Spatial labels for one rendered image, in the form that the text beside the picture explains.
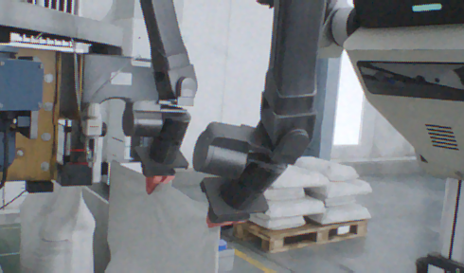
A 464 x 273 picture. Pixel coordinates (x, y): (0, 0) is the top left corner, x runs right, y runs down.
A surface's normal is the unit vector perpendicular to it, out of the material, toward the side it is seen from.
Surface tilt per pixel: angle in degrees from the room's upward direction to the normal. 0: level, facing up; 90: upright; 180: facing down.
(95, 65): 90
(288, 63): 115
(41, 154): 90
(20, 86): 90
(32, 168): 90
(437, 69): 130
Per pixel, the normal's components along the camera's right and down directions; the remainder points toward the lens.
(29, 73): 0.86, 0.12
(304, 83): 0.27, 0.40
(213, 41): 0.56, 0.13
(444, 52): -0.68, 0.63
